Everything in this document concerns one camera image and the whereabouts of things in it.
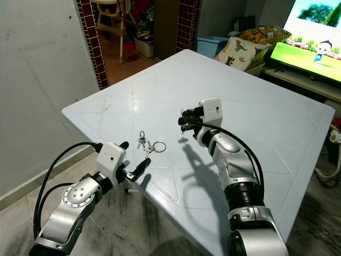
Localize light blue plastic bin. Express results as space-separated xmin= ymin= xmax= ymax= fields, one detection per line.
xmin=196 ymin=35 xmax=229 ymax=59

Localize white dinosaur print pillow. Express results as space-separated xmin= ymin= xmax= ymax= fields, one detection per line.
xmin=214 ymin=36 xmax=268 ymax=70

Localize white storage box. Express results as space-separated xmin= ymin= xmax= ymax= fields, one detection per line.
xmin=134 ymin=34 xmax=156 ymax=59

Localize low television console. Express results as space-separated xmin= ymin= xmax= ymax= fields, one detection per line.
xmin=261 ymin=63 xmax=341 ymax=105

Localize yellow patterned pillow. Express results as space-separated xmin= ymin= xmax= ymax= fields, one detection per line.
xmin=237 ymin=25 xmax=292 ymax=45

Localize white baby high chair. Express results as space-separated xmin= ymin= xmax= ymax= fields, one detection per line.
xmin=93 ymin=0 xmax=132 ymax=65

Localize flat screen television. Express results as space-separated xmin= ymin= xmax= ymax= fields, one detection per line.
xmin=269 ymin=0 xmax=341 ymax=84

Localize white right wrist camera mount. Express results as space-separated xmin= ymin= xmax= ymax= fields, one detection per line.
xmin=199 ymin=98 xmax=224 ymax=128

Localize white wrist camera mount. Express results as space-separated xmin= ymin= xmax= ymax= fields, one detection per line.
xmin=94 ymin=141 xmax=126 ymax=185
xmin=199 ymin=98 xmax=224 ymax=128

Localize two keys on small ring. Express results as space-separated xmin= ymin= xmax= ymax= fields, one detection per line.
xmin=137 ymin=131 xmax=148 ymax=150

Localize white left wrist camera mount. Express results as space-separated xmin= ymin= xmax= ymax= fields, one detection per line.
xmin=94 ymin=141 xmax=126 ymax=185

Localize keys on large ring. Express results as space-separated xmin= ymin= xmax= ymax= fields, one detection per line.
xmin=144 ymin=140 xmax=167 ymax=158

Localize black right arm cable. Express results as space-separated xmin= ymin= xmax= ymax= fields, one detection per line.
xmin=191 ymin=122 xmax=265 ymax=199

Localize black device by wall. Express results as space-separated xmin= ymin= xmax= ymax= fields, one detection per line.
xmin=233 ymin=15 xmax=257 ymax=32

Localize white power cord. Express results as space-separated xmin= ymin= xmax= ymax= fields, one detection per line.
xmin=313 ymin=123 xmax=341 ymax=183

